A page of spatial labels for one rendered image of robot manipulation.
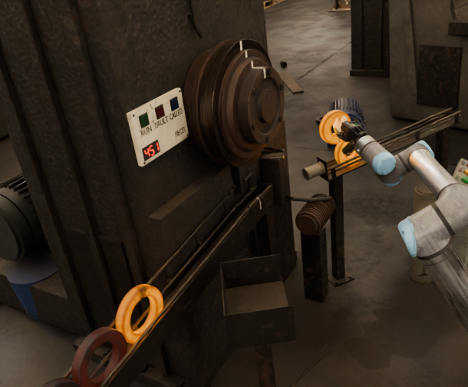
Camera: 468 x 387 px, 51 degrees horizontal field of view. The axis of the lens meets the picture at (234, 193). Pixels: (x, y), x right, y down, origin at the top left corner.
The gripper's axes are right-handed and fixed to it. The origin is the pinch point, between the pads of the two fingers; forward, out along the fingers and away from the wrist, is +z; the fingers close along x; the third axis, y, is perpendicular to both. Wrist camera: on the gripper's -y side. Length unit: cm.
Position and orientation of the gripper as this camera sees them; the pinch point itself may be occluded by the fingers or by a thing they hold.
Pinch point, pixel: (335, 123)
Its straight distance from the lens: 230.8
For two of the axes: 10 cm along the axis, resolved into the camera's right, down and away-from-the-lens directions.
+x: -9.1, 2.9, -3.1
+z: -4.2, -6.1, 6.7
